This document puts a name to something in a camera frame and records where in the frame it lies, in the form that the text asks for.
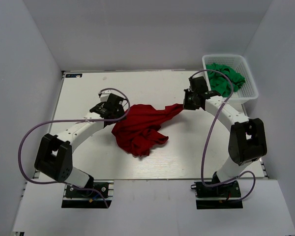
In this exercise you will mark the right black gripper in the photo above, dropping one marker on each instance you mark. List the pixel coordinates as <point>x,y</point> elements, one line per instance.
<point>186,105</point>

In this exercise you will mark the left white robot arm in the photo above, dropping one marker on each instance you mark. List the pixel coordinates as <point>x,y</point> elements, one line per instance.
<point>55,153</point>

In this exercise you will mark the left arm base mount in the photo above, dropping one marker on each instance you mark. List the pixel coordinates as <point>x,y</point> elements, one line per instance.
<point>100,198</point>

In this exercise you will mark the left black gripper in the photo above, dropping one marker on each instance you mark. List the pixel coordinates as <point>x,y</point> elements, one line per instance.
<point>120,114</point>

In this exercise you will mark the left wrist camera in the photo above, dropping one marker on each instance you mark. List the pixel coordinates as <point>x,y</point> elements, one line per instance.
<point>110,99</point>

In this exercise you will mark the white plastic basket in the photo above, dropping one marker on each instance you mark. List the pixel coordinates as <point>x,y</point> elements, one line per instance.
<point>238,63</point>

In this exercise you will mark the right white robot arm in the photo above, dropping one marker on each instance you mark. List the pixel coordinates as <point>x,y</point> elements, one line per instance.
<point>247,139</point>

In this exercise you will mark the red t-shirt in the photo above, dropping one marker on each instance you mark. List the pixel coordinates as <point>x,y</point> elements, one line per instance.
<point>139,132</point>

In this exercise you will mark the blue label sticker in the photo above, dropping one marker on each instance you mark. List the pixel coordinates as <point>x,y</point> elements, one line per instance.
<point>77,75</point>

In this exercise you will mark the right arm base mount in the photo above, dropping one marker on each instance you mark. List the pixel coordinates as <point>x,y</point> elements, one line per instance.
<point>221,197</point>

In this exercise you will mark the green t-shirt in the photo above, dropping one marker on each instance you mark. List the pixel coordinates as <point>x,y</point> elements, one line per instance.
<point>219,83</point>

